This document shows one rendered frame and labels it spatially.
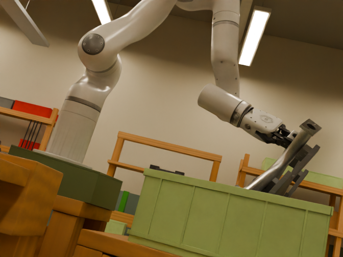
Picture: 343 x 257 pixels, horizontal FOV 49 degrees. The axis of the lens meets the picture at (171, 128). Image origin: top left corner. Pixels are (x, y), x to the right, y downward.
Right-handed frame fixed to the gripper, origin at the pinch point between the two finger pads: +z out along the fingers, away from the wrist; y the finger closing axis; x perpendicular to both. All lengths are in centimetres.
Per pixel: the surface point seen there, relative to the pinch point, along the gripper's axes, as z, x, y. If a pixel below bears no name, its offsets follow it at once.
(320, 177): 4, 261, 407
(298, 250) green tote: 16.2, -2.0, -39.7
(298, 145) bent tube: 3.8, -8.0, -13.7
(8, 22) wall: -601, 244, 308
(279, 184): 6.2, -6.2, -29.8
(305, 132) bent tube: 4.0, -12.2, -13.7
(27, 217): -30, 6, -68
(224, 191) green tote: -2.3, -3.2, -38.5
